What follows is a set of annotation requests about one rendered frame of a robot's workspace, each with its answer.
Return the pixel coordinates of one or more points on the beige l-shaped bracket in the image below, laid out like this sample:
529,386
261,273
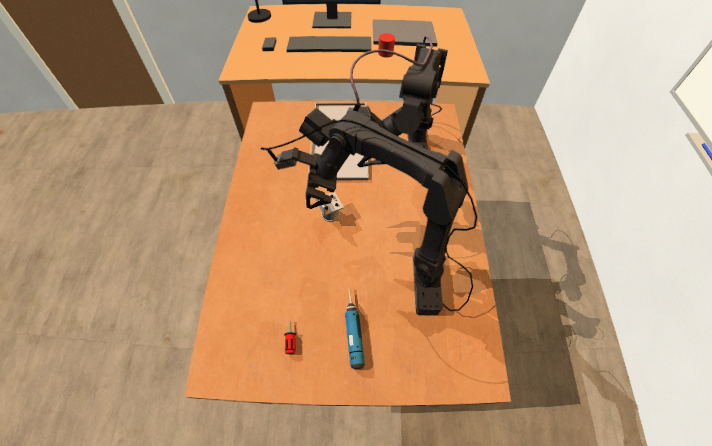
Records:
331,207

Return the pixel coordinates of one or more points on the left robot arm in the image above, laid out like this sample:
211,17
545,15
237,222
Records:
419,163

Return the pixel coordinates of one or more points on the beige shallow tray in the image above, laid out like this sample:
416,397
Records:
349,170

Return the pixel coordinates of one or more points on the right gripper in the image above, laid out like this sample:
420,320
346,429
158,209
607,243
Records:
387,123

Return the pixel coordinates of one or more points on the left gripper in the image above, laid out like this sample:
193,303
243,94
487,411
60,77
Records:
321,174

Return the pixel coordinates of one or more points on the red screwdriver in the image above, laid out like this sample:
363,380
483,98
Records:
290,341

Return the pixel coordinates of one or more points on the blue electric screwdriver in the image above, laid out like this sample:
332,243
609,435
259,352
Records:
354,336

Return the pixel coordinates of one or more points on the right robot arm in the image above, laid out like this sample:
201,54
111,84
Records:
417,82

